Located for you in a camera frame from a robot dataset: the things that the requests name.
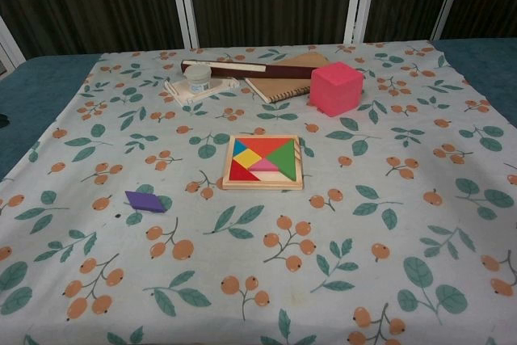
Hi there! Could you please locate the wooden tangram tray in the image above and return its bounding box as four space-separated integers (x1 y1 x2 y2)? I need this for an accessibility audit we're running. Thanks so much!
221 133 304 191

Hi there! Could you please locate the pink cube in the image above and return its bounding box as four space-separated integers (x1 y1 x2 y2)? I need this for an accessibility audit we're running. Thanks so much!
309 61 364 118

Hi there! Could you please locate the white plastic holder tray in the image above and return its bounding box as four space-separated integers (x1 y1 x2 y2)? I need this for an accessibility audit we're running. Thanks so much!
165 77 240 107

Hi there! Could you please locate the brown spiral notebook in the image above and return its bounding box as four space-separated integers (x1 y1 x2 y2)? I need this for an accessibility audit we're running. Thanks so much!
245 53 336 104

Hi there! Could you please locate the yellow square tangram piece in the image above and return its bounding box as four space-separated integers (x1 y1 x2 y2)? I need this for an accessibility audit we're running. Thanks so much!
233 146 263 169

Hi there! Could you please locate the red triangle tangram piece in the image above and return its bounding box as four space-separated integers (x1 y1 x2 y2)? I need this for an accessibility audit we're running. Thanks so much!
229 158 262 183

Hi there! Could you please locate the small white jar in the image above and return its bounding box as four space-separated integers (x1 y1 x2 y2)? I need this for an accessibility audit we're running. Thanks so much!
183 64 211 94

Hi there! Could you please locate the orange large triangle piece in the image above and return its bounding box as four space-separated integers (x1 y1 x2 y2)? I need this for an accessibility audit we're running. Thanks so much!
236 137 294 159

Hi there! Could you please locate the floral patterned tablecloth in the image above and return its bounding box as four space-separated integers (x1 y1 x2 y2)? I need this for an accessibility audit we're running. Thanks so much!
0 40 517 345

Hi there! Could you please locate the green large triangle piece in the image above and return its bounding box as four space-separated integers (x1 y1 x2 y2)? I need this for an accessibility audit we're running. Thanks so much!
266 141 296 183

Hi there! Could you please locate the long dark red box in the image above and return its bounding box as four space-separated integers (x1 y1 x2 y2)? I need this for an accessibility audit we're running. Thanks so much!
179 59 321 80

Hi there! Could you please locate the pink triangular block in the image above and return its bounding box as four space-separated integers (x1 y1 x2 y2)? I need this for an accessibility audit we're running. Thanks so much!
249 158 280 171

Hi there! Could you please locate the purple parallelogram tangram piece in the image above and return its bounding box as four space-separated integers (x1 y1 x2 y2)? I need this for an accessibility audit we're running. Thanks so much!
124 190 168 214

